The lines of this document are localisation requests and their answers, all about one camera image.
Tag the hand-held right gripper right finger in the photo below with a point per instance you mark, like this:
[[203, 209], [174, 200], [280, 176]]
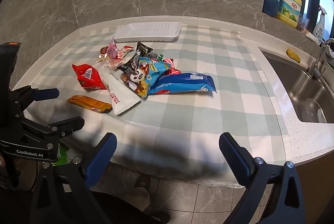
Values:
[[232, 156]]

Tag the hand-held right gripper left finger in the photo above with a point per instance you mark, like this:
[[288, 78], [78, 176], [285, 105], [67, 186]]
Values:
[[104, 150]]

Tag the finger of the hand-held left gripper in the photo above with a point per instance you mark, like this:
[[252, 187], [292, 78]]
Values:
[[70, 124], [47, 94]]

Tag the orange snack bar packet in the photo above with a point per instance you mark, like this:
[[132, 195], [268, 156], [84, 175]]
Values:
[[88, 103]]

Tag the red snack packet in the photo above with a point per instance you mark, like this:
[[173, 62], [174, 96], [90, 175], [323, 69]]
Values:
[[88, 76]]

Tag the white zip pouch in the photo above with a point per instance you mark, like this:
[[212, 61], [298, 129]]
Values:
[[122, 98]]

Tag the brown gold snack packet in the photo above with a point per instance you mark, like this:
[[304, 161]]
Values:
[[103, 55]]

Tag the clear snack packet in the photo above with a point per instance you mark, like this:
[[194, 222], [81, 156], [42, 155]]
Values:
[[112, 64]]

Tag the panda print snack packet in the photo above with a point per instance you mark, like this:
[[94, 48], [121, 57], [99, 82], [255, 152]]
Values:
[[138, 77]]

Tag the pink snack packet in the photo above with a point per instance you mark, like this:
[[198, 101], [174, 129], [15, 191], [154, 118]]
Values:
[[113, 49]]

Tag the red white candy packet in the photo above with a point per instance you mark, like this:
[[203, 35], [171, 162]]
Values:
[[124, 51]]

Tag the long blue cookie packet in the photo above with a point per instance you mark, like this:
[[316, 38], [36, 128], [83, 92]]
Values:
[[182, 81]]

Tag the black cookie packet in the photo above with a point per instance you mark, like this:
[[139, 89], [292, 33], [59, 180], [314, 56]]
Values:
[[142, 48]]

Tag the small green packet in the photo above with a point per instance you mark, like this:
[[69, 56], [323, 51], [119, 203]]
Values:
[[158, 57]]

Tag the small red packet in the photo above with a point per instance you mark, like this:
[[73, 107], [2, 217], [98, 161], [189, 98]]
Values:
[[171, 63]]

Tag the white plastic tray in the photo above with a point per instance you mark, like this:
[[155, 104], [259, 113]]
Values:
[[148, 30]]

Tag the green plastic bag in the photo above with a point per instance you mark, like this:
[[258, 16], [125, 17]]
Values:
[[65, 156]]

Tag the black slipper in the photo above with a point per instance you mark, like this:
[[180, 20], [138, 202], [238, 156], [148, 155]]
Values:
[[142, 183]]

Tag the person's dark pants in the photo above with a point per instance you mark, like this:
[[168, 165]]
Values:
[[130, 208]]

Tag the steel sink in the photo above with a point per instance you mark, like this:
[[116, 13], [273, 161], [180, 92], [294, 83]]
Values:
[[292, 83]]

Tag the yellow sponge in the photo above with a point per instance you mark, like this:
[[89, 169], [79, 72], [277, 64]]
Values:
[[293, 55]]

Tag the metal faucet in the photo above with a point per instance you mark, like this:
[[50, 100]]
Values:
[[315, 67]]

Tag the clear plastic bag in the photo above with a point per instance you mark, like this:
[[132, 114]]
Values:
[[302, 23]]

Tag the white spray bottle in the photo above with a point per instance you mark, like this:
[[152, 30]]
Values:
[[319, 30]]

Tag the blue utensil holder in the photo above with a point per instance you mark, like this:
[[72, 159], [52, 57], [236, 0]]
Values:
[[271, 6]]

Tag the yellow detergent bottle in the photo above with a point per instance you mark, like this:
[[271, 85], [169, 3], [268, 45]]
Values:
[[288, 9]]

